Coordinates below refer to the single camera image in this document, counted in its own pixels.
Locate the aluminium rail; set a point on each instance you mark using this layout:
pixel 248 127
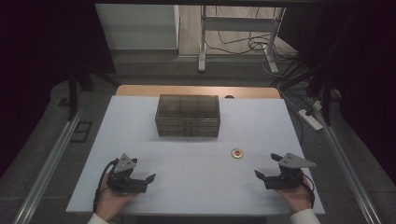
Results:
pixel 46 169
pixel 348 174

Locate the white table board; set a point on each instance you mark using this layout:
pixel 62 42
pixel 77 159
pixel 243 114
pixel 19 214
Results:
pixel 193 186

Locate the white cabinet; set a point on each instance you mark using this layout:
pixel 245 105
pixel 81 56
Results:
pixel 137 28

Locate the dark curtain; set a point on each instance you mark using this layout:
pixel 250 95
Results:
pixel 37 62
pixel 367 77

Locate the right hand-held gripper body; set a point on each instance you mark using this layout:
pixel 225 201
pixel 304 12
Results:
pixel 285 182

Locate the black stand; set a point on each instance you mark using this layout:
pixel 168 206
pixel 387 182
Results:
pixel 73 99
pixel 327 102

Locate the white desk frame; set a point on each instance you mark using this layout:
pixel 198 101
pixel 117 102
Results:
pixel 236 23

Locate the person's left hand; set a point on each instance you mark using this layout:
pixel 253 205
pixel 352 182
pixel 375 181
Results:
pixel 109 202

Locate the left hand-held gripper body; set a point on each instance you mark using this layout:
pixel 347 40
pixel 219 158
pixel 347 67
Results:
pixel 126 183

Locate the white power strip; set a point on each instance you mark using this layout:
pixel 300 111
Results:
pixel 311 120

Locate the person's right hand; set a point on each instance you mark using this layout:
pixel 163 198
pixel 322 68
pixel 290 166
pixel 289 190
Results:
pixel 299 199

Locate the brown transparent drawer box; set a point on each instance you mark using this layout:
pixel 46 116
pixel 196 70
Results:
pixel 186 109

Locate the round gold badge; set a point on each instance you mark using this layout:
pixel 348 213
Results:
pixel 237 153

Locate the black table grommet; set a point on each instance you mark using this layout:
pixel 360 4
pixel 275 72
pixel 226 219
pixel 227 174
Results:
pixel 229 96

